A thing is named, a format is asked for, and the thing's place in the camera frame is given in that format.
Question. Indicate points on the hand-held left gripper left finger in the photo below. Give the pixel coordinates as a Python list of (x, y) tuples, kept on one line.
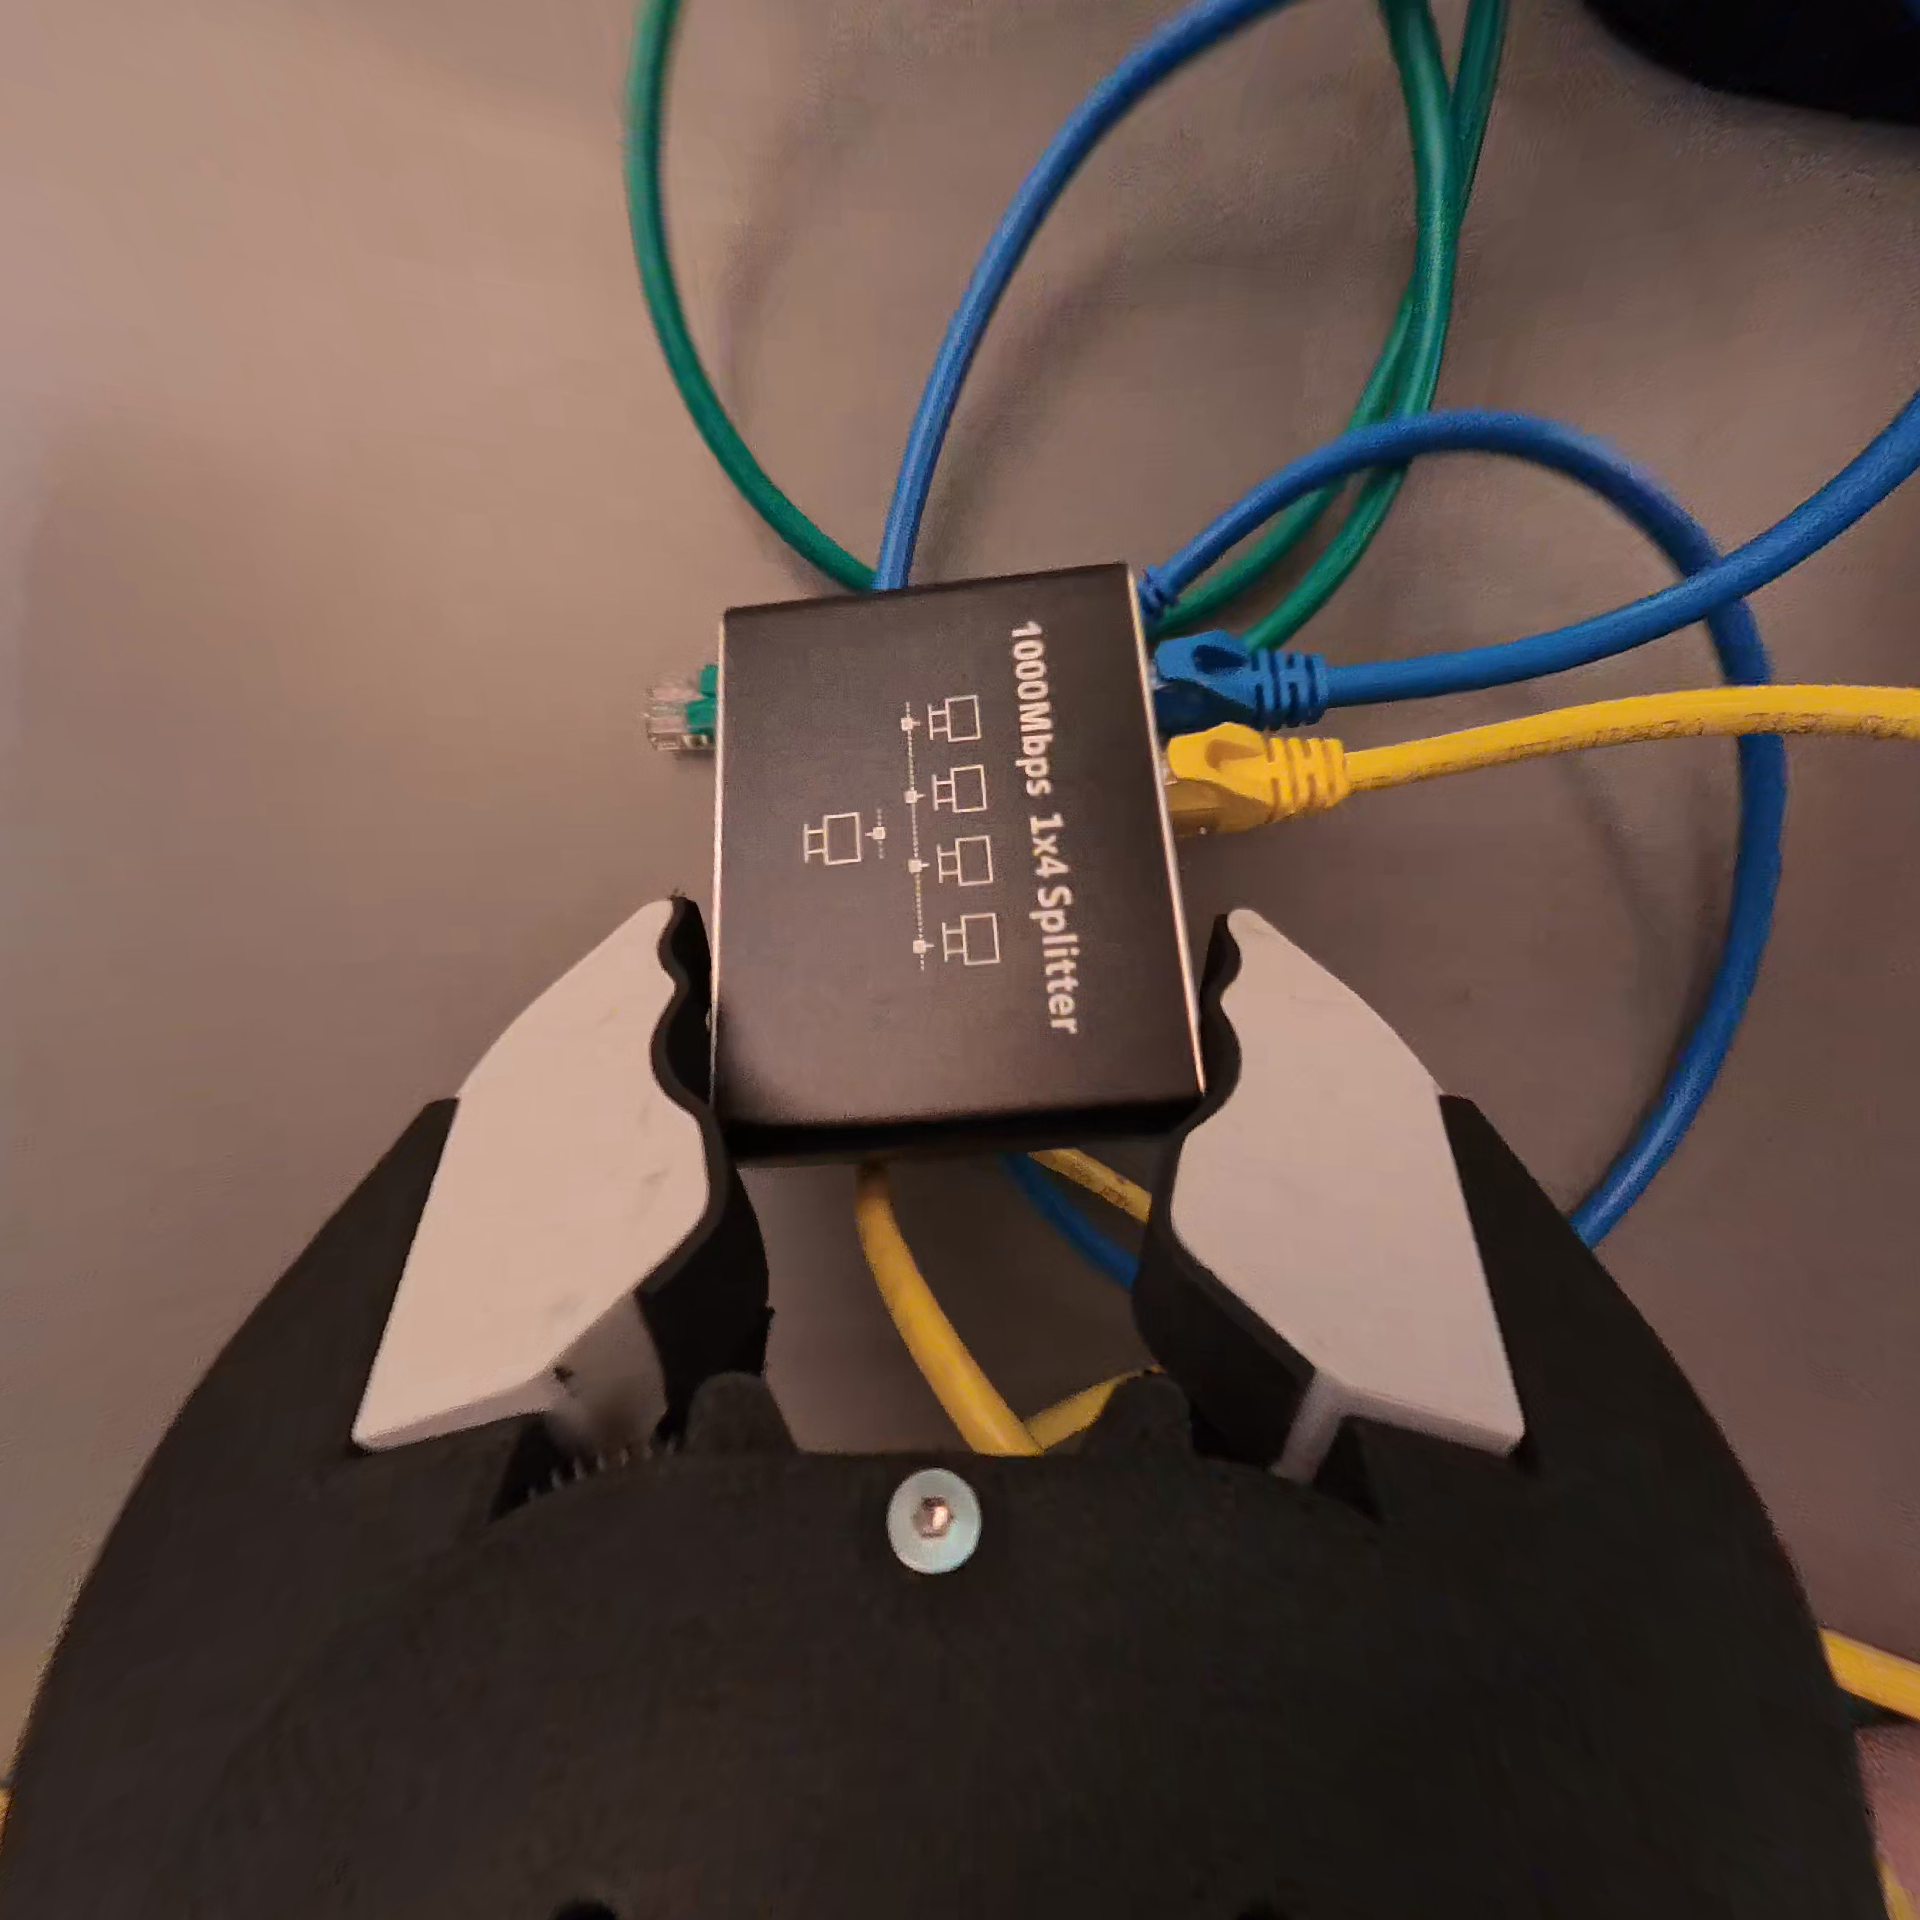
[(556, 1201)]

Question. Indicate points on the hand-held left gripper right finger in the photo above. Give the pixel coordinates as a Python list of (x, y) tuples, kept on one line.
[(1348, 1213)]

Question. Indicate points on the black ethernet splitter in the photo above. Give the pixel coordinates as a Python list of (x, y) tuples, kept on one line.
[(840, 960)]

